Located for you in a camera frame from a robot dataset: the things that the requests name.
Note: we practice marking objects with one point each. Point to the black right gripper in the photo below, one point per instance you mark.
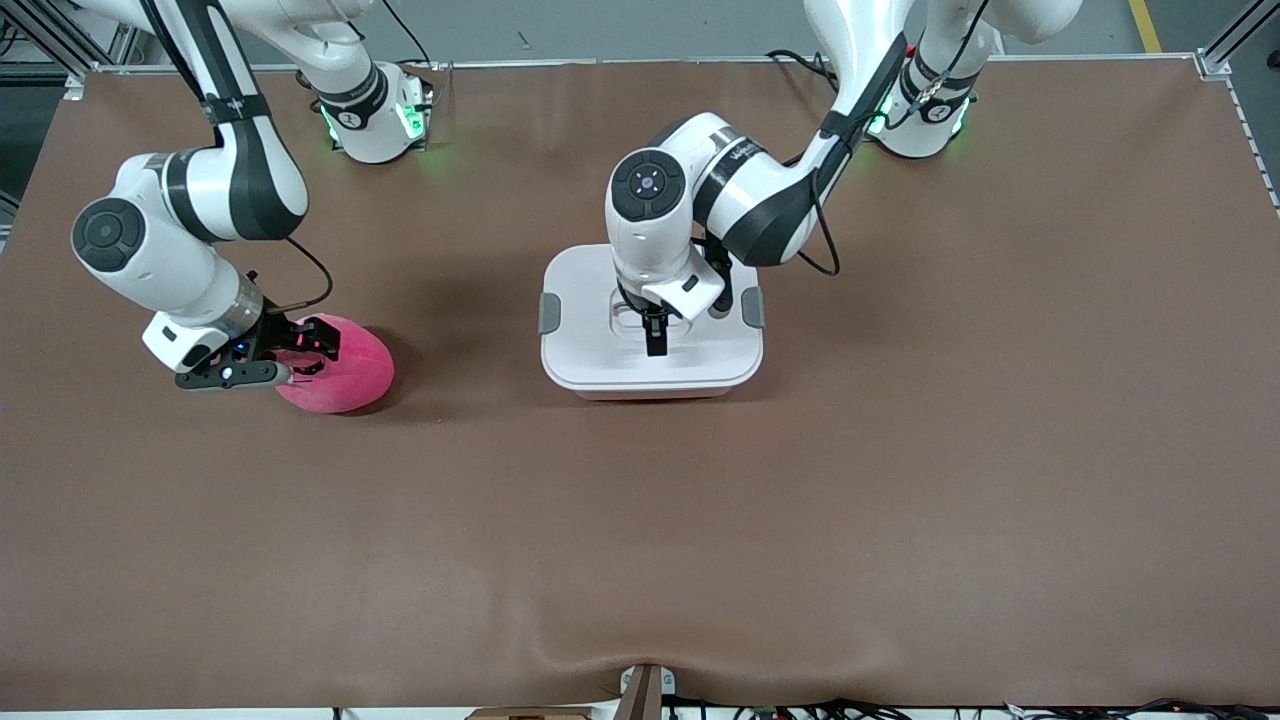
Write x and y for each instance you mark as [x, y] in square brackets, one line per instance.
[273, 331]

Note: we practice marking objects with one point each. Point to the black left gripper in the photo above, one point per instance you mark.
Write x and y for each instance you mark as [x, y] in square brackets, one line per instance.
[655, 327]

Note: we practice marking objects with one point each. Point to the pink plush toy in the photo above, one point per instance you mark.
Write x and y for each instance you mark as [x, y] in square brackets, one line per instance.
[350, 380]

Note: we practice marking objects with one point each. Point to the white box lid grey latches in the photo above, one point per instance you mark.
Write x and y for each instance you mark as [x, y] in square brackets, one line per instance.
[590, 340]

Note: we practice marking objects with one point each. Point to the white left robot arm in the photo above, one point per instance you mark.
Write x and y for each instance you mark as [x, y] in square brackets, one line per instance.
[650, 240]

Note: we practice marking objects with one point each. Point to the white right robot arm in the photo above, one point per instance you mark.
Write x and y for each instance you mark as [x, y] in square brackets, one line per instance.
[150, 260]

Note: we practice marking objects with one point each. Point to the pink plastic box base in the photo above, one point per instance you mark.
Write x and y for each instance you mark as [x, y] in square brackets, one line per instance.
[650, 395]

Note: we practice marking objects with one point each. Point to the brown cardboard piece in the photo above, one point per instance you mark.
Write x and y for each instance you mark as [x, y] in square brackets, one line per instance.
[530, 714]

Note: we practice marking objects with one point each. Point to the silver table edge rail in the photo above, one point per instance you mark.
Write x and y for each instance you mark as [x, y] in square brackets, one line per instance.
[600, 61]

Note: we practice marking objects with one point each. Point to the metal camera post bracket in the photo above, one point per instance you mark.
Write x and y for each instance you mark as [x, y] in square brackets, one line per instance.
[645, 690]

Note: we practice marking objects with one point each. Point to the aluminium frame struts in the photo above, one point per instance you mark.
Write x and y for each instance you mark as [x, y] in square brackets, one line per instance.
[120, 45]

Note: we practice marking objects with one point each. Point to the aluminium frame profile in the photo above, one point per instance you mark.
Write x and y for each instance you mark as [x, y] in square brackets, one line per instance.
[1240, 30]

